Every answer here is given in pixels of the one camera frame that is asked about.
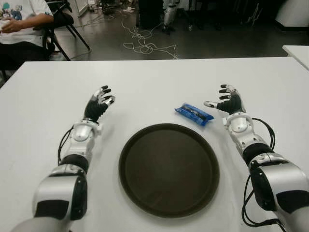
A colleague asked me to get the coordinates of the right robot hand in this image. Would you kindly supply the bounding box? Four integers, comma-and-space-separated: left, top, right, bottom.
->
203, 84, 247, 116

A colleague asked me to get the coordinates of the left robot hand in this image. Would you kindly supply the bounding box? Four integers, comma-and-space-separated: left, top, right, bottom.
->
84, 85, 116, 123

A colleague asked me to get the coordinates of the blue Oreo packet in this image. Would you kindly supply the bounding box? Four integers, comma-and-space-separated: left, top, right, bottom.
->
174, 102, 215, 127

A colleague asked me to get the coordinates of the white side table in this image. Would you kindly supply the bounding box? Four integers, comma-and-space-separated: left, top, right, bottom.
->
281, 44, 309, 71

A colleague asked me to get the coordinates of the round dark brown tray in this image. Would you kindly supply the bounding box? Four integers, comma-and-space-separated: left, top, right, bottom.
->
118, 123, 221, 219

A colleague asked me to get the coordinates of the black folding chair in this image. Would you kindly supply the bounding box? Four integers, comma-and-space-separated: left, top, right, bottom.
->
33, 0, 92, 61

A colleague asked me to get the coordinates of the seated person white t-shirt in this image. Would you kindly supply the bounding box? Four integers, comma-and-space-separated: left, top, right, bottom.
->
0, 0, 55, 73

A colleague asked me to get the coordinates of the black cabinet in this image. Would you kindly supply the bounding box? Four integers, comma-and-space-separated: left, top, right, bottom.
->
137, 0, 166, 29

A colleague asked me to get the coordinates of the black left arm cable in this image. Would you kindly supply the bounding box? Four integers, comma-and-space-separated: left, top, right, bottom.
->
57, 127, 74, 167

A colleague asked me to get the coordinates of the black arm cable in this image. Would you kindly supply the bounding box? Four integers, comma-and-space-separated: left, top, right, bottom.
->
241, 117, 285, 232
57, 127, 74, 167

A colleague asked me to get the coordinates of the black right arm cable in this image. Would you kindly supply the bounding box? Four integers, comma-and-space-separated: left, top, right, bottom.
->
241, 117, 285, 232

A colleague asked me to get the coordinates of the white cable on floor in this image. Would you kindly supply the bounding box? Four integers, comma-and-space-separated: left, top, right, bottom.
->
120, 16, 181, 60

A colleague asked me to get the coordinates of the white curved pedestal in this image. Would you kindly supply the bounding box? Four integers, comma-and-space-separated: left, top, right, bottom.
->
275, 0, 309, 28

